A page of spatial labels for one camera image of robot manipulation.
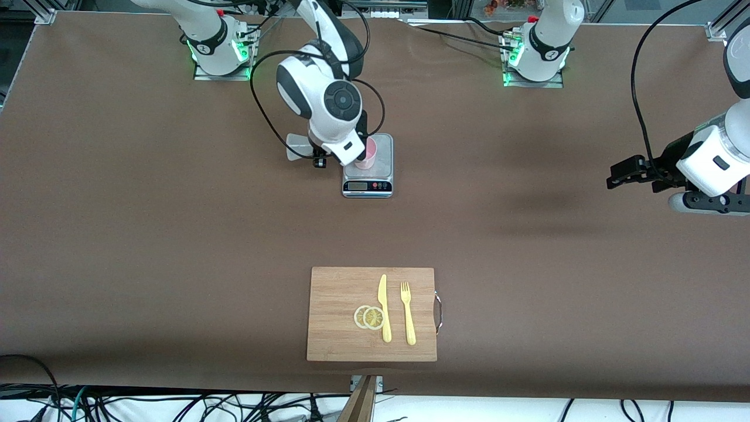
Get wooden post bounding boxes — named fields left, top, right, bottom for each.
left=337, top=375, right=379, bottom=422

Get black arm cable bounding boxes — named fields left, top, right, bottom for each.
left=250, top=0, right=386, bottom=162
left=631, top=0, right=704, bottom=176

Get yellow plastic fork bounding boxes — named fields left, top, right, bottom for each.
left=400, top=281, right=417, bottom=346

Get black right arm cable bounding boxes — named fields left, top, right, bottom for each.
left=250, top=0, right=386, bottom=162

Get yellow plastic knife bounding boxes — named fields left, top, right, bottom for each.
left=377, top=274, right=392, bottom=343

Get short black table cable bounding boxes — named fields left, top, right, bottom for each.
left=466, top=16, right=513, bottom=37

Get pink plastic cup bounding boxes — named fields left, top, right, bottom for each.
left=354, top=138, right=378, bottom=171

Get wooden cutting board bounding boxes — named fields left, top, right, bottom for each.
left=306, top=267, right=443, bottom=362

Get teal floor cable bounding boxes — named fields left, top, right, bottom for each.
left=56, top=386, right=88, bottom=422

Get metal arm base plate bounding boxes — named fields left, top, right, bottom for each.
left=193, top=26, right=256, bottom=81
left=503, top=32, right=564, bottom=89

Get long black table cable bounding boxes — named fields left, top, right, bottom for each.
left=410, top=25, right=519, bottom=52

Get black looped floor cable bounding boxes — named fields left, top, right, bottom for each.
left=0, top=353, right=62, bottom=422

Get black base connector cables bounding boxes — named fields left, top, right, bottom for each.
left=234, top=0, right=283, bottom=42

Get silver digital kitchen scale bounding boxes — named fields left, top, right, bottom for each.
left=342, top=133, right=394, bottom=199

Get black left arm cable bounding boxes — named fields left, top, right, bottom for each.
left=631, top=0, right=704, bottom=176

